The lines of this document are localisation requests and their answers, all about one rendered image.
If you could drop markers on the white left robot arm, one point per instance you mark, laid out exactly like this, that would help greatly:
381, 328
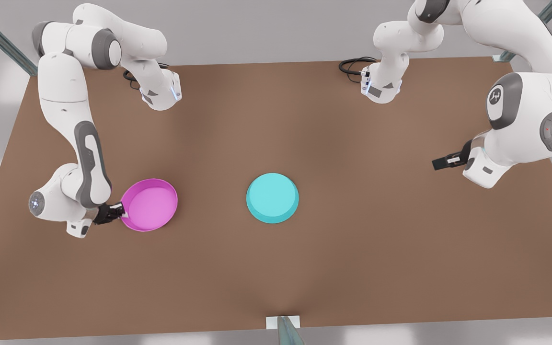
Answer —
520, 110

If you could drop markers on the pink plate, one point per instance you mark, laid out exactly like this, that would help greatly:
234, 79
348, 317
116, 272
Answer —
150, 205

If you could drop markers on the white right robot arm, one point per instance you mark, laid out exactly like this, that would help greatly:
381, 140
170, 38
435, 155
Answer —
63, 91

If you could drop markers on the blue plate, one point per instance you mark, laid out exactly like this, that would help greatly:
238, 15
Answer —
272, 198

